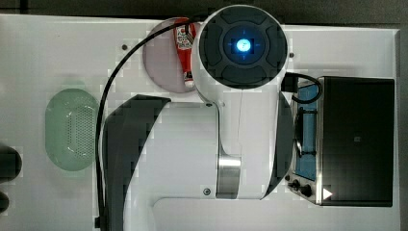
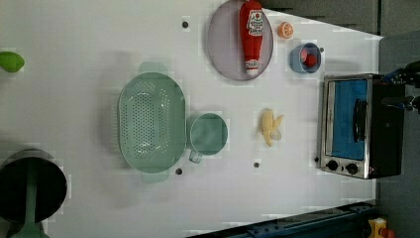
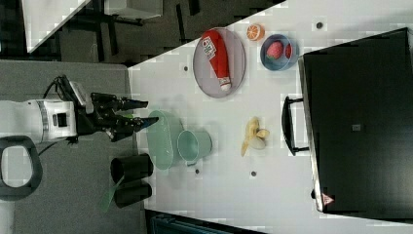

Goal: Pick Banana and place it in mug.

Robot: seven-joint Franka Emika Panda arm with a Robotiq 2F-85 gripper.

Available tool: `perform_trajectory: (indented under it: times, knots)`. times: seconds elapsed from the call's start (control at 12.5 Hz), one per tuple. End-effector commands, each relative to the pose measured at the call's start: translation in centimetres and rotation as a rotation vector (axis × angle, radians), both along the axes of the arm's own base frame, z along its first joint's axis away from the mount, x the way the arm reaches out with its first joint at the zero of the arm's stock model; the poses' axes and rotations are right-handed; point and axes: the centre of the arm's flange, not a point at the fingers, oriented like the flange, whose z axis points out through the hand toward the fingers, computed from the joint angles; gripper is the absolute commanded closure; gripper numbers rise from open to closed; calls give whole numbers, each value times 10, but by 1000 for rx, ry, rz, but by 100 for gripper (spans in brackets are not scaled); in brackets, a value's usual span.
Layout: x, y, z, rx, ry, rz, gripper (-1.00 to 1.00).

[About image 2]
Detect blue black cable bundle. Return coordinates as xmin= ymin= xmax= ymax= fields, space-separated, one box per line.
xmin=381 ymin=59 xmax=420 ymax=115

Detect red strawberry toy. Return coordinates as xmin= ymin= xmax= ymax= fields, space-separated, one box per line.
xmin=304 ymin=55 xmax=317 ymax=67

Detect green plastic mug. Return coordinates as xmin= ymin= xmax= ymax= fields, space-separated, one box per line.
xmin=189 ymin=113 xmax=229 ymax=164

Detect blue metal frame rail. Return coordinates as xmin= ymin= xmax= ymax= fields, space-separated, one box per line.
xmin=189 ymin=202 xmax=378 ymax=238

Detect silver black toaster oven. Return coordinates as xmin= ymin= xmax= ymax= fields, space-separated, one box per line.
xmin=320 ymin=73 xmax=405 ymax=179

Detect yellow plush peeled banana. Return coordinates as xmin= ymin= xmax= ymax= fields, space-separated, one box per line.
xmin=262 ymin=109 xmax=284 ymax=147

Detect grey round plate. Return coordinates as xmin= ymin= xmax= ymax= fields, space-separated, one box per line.
xmin=207 ymin=0 xmax=273 ymax=80

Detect green perforated colander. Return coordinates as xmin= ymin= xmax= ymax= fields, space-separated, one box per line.
xmin=117 ymin=61 xmax=186 ymax=183

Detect yellow red clamp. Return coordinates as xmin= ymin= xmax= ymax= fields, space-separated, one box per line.
xmin=368 ymin=218 xmax=395 ymax=238

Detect small blue bowl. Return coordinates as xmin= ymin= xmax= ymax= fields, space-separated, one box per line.
xmin=289 ymin=43 xmax=322 ymax=73

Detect orange slice toy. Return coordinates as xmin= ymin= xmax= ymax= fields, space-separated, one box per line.
xmin=277 ymin=22 xmax=294 ymax=39

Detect green pear toy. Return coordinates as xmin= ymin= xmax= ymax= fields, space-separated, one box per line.
xmin=0 ymin=52 xmax=25 ymax=72

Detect green spatula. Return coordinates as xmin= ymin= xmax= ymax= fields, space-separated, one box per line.
xmin=10 ymin=162 xmax=50 ymax=238

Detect red plush ketchup bottle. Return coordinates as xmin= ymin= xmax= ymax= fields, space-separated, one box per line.
xmin=240 ymin=0 xmax=263 ymax=76

